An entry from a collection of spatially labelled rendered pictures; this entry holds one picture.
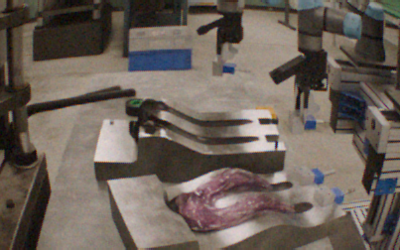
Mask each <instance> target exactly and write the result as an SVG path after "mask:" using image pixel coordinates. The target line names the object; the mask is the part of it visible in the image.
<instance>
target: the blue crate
mask: <svg viewBox="0 0 400 250"><path fill-rule="evenodd" d="M192 55H193V49H158V50H154V51H134V52H128V60H129V67H128V72H132V71H159V70H180V69H191V68H192Z"/></svg>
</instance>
